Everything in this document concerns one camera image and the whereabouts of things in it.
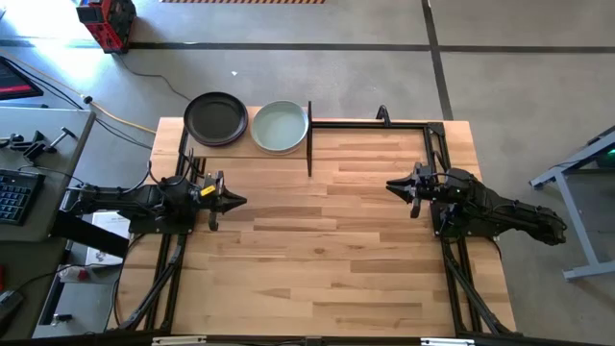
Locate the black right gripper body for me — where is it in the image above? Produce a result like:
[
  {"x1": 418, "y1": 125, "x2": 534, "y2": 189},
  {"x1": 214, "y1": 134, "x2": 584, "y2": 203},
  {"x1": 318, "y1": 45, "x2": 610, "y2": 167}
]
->
[{"x1": 411, "y1": 161, "x2": 439, "y2": 204}]

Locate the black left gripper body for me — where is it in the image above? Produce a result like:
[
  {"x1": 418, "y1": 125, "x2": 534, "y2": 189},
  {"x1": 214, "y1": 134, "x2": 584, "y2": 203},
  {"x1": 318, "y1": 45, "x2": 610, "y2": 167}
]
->
[{"x1": 191, "y1": 171, "x2": 227, "y2": 212}]

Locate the purple plate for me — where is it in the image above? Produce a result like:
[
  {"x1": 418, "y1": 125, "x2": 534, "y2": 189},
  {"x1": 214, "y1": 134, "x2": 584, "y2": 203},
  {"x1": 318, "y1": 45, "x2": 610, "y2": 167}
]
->
[{"x1": 190, "y1": 132, "x2": 250, "y2": 148}]

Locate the beige plate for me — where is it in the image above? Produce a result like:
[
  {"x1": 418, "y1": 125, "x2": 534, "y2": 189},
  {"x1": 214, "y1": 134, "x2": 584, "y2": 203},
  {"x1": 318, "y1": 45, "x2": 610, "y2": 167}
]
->
[{"x1": 249, "y1": 99, "x2": 310, "y2": 157}]

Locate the black plate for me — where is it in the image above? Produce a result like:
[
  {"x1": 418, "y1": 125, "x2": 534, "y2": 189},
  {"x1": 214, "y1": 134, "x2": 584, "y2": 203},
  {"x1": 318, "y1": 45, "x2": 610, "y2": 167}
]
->
[{"x1": 183, "y1": 91, "x2": 249, "y2": 145}]

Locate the sage green plate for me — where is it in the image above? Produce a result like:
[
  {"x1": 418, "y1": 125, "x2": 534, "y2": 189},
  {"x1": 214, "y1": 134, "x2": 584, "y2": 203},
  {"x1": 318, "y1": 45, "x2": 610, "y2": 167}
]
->
[{"x1": 251, "y1": 100, "x2": 309, "y2": 153}]

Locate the white paper sheet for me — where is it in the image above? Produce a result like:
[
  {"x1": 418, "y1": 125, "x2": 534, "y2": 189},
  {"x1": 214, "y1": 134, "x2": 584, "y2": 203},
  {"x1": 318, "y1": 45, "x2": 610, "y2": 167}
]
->
[{"x1": 85, "y1": 210, "x2": 131, "y2": 266}]

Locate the black metal beam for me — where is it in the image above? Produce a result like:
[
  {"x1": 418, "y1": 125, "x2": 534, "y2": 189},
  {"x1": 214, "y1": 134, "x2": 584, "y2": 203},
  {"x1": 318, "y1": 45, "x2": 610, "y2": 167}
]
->
[{"x1": 50, "y1": 210, "x2": 131, "y2": 259}]

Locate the grey metal stand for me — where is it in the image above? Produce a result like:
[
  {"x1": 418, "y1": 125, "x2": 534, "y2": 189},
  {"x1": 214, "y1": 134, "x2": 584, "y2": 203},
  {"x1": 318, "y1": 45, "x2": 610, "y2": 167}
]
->
[{"x1": 529, "y1": 125, "x2": 615, "y2": 283}]

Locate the grey desk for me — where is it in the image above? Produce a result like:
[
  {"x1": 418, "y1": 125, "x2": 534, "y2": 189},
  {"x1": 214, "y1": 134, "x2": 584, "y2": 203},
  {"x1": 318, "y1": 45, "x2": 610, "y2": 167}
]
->
[{"x1": 0, "y1": 106, "x2": 97, "y2": 241}]

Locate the black clamp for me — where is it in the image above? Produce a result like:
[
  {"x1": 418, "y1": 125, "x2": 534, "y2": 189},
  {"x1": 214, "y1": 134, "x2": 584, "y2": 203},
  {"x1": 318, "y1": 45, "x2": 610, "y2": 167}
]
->
[{"x1": 0, "y1": 127, "x2": 78, "y2": 162}]

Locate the black keyboard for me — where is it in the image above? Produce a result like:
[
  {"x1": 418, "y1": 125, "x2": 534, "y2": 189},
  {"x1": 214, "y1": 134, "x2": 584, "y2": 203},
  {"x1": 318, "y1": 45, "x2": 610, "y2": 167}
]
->
[{"x1": 0, "y1": 168, "x2": 45, "y2": 226}]

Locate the dark screen with red bar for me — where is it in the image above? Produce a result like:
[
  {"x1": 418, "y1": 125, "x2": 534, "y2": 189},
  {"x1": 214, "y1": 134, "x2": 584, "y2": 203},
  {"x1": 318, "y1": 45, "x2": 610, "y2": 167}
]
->
[{"x1": 0, "y1": 56, "x2": 44, "y2": 101}]

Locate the black table frame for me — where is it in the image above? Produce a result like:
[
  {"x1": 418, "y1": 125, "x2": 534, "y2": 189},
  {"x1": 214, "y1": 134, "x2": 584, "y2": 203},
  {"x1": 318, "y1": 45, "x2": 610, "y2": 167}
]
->
[{"x1": 108, "y1": 104, "x2": 518, "y2": 346}]

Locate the yellow cable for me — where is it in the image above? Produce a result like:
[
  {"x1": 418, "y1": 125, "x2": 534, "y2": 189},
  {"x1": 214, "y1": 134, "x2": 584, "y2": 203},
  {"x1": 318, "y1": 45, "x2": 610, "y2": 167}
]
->
[{"x1": 0, "y1": 47, "x2": 158, "y2": 135}]

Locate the silver frame bracket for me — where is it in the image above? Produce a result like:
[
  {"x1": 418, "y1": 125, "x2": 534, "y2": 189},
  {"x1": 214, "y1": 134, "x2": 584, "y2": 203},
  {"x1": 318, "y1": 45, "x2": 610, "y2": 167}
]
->
[
  {"x1": 420, "y1": 337, "x2": 476, "y2": 346},
  {"x1": 152, "y1": 335, "x2": 208, "y2": 346}
]

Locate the black floor cable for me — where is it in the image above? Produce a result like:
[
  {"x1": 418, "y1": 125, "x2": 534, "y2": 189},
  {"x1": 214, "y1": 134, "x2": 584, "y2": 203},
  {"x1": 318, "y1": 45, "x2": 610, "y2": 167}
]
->
[{"x1": 114, "y1": 52, "x2": 193, "y2": 102}]

